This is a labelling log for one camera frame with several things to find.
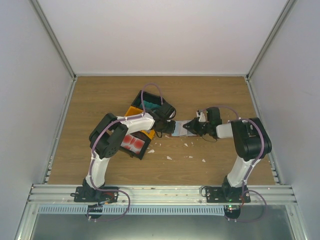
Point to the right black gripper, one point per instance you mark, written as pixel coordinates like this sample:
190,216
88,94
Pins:
193,129

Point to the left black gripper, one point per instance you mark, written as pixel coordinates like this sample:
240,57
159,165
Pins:
172,129

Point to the brown leather card holder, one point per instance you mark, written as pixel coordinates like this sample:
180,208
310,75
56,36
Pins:
180,131

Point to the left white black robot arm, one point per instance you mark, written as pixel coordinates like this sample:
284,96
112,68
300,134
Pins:
105,142

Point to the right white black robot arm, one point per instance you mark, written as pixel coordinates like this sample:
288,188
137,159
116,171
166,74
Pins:
251,143

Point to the black bin with teal cards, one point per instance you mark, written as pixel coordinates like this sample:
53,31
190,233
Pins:
138,101

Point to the teal card stack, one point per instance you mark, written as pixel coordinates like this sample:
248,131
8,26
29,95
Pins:
150,105

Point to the black bin with red cards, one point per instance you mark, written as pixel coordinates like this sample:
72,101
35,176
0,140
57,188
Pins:
135,144

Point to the orange plastic bin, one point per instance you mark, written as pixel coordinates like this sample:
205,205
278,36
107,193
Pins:
135,111

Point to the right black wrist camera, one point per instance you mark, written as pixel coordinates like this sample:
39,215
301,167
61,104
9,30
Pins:
213,115

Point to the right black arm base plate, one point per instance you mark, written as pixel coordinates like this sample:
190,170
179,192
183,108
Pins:
230,195

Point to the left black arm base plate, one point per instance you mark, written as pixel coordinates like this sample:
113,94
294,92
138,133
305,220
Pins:
86,194

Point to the grey slotted cable duct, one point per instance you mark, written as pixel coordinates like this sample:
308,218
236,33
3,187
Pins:
195,210

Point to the aluminium front rail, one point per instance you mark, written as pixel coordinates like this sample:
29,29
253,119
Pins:
158,194

